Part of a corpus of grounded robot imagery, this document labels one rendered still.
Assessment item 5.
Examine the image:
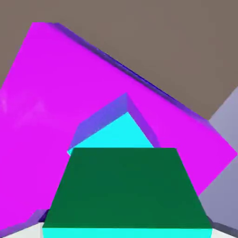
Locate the large magenta box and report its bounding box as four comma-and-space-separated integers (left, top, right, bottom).
0, 22, 238, 238

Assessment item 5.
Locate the small turquoise cube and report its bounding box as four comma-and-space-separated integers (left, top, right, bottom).
42, 147, 213, 238

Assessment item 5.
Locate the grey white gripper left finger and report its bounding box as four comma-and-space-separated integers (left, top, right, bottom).
3, 209, 50, 238

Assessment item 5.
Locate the small cyan cube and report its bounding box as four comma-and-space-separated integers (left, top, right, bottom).
66, 92, 161, 157

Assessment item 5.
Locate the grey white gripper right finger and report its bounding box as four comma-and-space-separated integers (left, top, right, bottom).
206, 215, 238, 238

